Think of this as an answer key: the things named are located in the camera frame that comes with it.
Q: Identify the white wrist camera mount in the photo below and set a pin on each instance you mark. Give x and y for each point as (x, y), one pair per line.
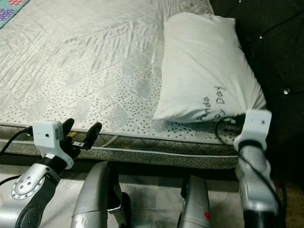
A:
(256, 126)
(47, 135)

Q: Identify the white pillow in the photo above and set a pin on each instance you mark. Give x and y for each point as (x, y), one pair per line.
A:
(199, 71)

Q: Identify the silver robot left leg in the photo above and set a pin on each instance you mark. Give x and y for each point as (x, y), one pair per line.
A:
(92, 199)

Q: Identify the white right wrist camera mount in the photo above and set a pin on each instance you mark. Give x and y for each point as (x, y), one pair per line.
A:
(256, 126)

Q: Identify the silver robot right leg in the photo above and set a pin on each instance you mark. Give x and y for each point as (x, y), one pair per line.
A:
(194, 204)

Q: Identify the black tufted headboard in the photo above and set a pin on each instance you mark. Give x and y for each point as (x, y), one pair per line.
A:
(275, 47)

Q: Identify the dark bed base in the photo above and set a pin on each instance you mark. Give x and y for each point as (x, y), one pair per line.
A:
(152, 172)

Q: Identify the silver robot leg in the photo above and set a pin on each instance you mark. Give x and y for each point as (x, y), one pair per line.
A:
(194, 204)
(92, 199)

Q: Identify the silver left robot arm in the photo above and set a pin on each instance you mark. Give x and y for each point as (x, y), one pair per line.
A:
(33, 190)

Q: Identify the grey quilted mattress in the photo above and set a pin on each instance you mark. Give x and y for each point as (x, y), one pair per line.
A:
(85, 71)

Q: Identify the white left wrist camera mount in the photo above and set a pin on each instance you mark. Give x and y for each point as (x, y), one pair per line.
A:
(47, 135)

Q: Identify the teal blanket with colourful shapes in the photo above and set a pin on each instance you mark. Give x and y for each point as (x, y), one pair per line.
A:
(7, 12)

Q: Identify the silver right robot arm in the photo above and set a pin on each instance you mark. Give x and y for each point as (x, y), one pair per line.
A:
(256, 185)

